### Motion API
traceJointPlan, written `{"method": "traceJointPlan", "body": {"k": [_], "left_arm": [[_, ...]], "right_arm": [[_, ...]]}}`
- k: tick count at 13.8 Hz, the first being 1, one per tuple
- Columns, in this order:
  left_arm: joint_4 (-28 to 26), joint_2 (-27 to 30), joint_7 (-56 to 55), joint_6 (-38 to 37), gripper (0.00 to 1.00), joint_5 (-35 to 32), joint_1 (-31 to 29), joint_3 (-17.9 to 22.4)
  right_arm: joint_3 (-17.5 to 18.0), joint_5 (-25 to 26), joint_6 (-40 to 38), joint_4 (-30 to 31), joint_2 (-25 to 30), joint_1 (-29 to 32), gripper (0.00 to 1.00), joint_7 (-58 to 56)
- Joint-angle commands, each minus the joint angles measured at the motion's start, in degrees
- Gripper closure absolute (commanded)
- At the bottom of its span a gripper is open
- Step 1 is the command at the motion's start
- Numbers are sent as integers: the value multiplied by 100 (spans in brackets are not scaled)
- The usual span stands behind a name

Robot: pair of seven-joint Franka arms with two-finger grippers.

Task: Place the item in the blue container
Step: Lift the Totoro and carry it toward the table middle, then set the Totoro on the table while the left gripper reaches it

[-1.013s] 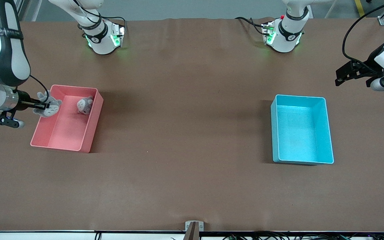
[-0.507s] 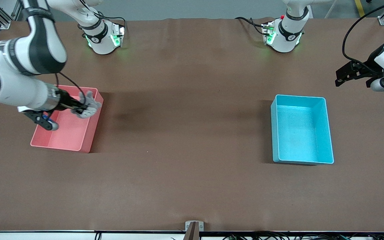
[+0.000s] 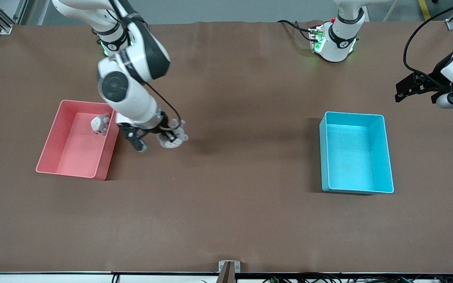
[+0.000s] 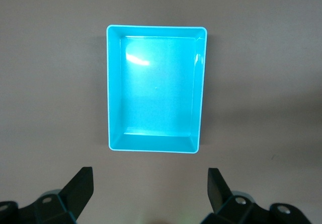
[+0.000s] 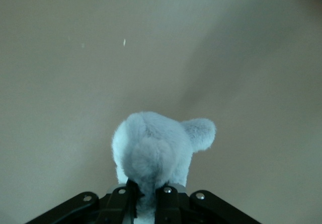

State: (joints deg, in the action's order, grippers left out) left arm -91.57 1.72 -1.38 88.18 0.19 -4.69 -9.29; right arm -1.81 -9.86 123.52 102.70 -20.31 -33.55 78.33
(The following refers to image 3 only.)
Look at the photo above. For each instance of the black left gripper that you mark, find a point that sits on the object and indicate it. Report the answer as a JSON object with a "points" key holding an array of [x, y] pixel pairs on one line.
{"points": [[437, 77]]}

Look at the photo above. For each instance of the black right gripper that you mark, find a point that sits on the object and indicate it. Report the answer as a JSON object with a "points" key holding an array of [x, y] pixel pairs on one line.
{"points": [[164, 122]]}

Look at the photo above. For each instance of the grey plush Totoro toy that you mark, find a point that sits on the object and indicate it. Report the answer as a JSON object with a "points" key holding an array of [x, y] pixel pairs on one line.
{"points": [[182, 136], [100, 124]]}

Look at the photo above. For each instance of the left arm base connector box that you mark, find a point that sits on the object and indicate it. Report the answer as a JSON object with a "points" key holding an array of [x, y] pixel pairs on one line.
{"points": [[316, 39]]}

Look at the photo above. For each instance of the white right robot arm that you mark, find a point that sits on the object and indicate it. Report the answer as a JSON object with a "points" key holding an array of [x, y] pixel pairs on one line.
{"points": [[132, 94]]}

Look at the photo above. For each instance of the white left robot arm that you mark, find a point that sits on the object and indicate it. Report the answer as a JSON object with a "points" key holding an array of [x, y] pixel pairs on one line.
{"points": [[340, 43]]}

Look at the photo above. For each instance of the blue plastic box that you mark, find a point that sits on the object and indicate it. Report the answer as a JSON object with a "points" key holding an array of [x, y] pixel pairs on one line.
{"points": [[356, 157]]}

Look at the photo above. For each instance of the pink plastic box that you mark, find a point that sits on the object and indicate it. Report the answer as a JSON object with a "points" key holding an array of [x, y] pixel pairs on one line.
{"points": [[77, 153]]}

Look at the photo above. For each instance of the brown table cover mat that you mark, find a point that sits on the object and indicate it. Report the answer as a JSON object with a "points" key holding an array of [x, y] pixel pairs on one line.
{"points": [[226, 216]]}

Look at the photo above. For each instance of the brown stand pole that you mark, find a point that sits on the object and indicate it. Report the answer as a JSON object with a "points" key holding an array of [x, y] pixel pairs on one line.
{"points": [[226, 276]]}

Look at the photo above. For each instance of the silver bracket plate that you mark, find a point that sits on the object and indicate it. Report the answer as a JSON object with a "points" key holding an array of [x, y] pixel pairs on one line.
{"points": [[236, 266]]}

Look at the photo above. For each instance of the white table edge rail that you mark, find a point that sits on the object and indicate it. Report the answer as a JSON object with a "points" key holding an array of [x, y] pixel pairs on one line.
{"points": [[53, 279]]}

